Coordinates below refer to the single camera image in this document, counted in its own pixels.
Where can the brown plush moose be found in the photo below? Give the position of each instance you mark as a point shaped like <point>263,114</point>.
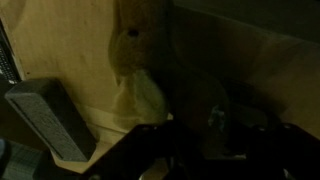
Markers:
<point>140,53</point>

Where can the green plaid sofa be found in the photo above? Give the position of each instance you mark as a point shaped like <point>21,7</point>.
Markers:
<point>20,163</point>

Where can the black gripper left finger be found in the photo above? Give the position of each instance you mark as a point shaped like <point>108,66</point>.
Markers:
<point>143,150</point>

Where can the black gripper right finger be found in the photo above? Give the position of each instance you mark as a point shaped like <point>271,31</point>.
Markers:
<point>283,153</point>

